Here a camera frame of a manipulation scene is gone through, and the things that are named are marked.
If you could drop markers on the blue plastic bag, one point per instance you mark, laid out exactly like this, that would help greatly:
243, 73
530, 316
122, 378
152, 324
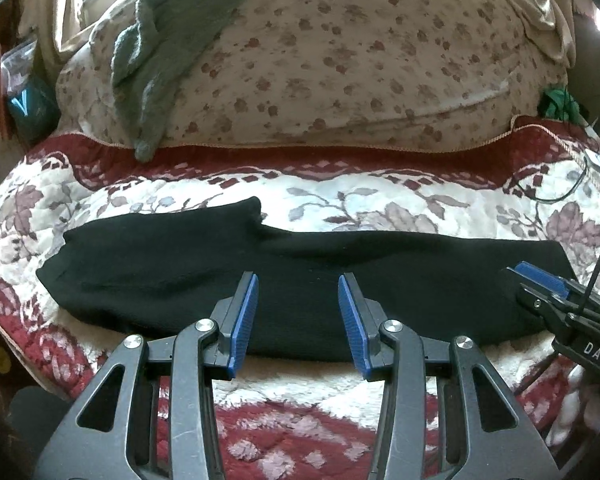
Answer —
30, 100

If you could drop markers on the black pants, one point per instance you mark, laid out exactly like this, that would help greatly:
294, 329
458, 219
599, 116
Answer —
154, 274

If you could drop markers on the red white floral blanket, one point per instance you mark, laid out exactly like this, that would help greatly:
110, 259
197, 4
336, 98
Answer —
283, 420

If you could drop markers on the cream floral pillow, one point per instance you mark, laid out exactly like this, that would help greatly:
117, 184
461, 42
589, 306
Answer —
424, 75

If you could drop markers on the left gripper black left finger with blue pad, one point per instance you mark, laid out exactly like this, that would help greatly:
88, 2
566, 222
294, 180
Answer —
148, 413

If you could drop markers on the grey-green fuzzy towel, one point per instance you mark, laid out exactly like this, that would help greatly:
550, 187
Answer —
152, 55

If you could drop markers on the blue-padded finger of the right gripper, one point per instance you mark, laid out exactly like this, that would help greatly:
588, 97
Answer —
535, 275

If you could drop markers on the green fabric item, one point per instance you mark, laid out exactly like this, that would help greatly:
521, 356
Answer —
557, 103

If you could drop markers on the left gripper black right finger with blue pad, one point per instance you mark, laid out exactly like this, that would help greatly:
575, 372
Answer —
484, 432

